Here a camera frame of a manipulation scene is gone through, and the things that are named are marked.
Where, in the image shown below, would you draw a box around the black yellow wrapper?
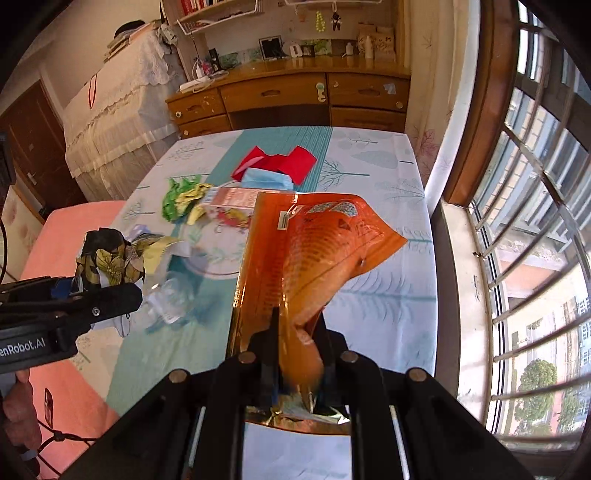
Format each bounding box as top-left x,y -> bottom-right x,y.
75,228 -> 145,291

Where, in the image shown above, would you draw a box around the orange snack pouch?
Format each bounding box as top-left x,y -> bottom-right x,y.
226,192 -> 407,435

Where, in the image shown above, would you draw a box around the person's left hand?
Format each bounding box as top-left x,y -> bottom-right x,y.
3,369 -> 42,451

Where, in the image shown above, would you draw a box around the smartphone on blanket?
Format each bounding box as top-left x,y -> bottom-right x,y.
44,388 -> 53,429

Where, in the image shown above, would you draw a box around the pink blanket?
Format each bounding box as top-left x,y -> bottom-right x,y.
14,201 -> 123,476

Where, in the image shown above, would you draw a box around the clear plastic wrapper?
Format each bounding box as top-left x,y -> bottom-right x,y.
134,271 -> 202,329

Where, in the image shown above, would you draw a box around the yellow crumpled paper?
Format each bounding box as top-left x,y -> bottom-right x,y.
176,183 -> 212,225

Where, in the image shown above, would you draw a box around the patterned bed sheet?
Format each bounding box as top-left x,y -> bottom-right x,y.
73,127 -> 438,413

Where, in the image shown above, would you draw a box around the green crumpled paper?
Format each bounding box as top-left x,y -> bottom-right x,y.
161,175 -> 201,222

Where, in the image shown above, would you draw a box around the pink milk carton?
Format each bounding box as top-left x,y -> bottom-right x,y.
198,187 -> 276,230

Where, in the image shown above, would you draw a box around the lace covered furniture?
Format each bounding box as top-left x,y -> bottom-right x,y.
62,31 -> 185,202

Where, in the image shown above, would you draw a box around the metal window bars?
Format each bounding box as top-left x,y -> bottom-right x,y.
469,2 -> 590,452

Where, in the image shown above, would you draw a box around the blue face mask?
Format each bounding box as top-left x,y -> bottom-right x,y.
240,168 -> 294,191

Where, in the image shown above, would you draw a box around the red paper envelope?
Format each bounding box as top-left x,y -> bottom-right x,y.
231,146 -> 317,185

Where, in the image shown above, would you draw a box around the wooden desk with drawers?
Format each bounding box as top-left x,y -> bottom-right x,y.
166,56 -> 411,138

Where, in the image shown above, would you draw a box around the white wall shelf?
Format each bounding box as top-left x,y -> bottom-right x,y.
173,1 -> 382,36

